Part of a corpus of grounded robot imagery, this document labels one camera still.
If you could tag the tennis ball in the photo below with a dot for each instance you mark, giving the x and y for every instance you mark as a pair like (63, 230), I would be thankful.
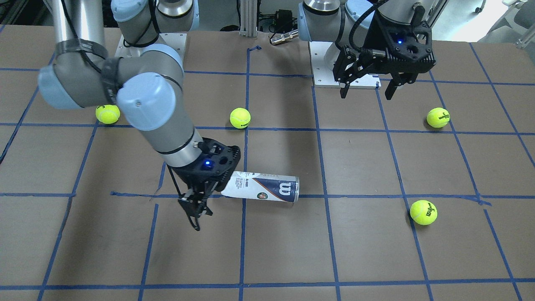
(107, 114)
(438, 118)
(240, 118)
(423, 212)

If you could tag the tennis ball centre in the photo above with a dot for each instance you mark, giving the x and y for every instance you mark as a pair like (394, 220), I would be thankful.
(240, 118)

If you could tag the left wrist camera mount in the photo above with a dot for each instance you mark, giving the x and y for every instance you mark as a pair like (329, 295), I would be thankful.
(406, 41)

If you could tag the aluminium frame post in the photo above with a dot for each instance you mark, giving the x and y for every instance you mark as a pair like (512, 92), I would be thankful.
(248, 17)

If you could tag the brown paper table mat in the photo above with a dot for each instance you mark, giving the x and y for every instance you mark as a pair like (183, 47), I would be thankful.
(89, 212)

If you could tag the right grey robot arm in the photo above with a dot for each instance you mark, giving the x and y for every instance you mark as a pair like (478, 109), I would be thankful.
(147, 87)

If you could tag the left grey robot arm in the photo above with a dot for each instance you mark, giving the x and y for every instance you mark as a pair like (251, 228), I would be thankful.
(346, 22)

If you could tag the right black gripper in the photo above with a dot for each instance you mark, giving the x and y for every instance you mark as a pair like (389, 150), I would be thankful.
(193, 177)

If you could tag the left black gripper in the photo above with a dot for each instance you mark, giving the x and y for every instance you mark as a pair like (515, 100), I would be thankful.
(369, 38)

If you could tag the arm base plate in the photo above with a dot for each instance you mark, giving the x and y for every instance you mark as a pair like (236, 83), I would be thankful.
(323, 55)
(177, 41)

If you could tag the silver metal connector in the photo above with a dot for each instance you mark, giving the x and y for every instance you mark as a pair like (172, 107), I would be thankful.
(284, 38)

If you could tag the clear tennis ball can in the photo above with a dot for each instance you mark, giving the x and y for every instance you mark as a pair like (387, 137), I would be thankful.
(262, 186)

